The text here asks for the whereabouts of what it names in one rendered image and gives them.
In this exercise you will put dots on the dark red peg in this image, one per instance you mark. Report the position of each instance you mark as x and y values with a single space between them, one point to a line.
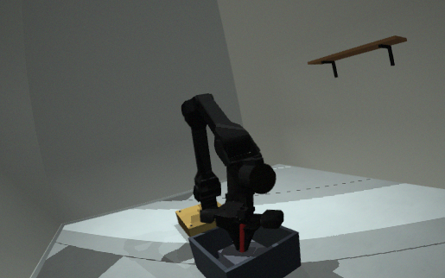
242 238

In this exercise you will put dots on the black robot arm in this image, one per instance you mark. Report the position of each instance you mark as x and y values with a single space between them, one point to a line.
245 167

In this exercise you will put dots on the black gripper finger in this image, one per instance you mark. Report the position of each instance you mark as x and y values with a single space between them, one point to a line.
249 232
234 234

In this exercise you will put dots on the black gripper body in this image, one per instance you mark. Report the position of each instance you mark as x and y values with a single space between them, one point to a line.
270 219

